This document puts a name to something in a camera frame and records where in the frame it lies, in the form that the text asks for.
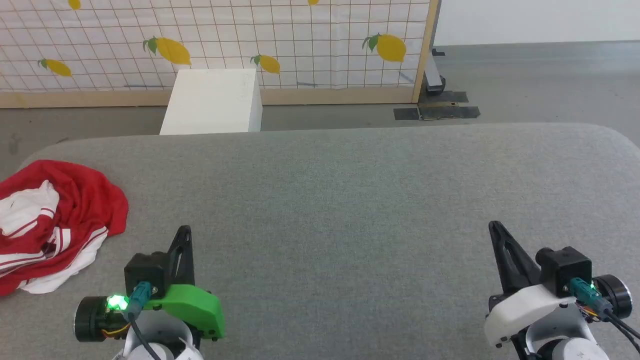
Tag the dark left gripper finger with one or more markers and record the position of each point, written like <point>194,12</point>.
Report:
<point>182,260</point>

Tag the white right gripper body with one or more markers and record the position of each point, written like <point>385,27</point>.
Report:
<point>525,310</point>

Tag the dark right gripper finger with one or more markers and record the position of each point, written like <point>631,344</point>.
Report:
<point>515,267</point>

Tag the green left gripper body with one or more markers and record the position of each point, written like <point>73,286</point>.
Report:
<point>192,306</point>

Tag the red white striped shirt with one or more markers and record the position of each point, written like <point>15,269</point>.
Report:
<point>85,200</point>

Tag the grey fabric sofa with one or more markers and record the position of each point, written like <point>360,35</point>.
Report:
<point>325,200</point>

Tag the white box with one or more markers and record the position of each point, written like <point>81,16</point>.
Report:
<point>210,100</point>

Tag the black tape patch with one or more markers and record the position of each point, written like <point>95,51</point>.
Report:
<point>452,112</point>
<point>406,114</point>
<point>445,97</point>

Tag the grey metal screen foot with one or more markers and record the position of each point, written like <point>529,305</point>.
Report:
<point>433,75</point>

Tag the lemon print wood-framed screen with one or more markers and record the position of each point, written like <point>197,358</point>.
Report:
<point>300,40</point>

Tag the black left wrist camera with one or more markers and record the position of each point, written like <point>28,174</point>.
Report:
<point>146,272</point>

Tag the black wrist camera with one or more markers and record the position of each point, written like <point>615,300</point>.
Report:
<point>146,272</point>
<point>567,270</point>

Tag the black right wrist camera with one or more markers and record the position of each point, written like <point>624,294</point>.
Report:
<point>567,270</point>

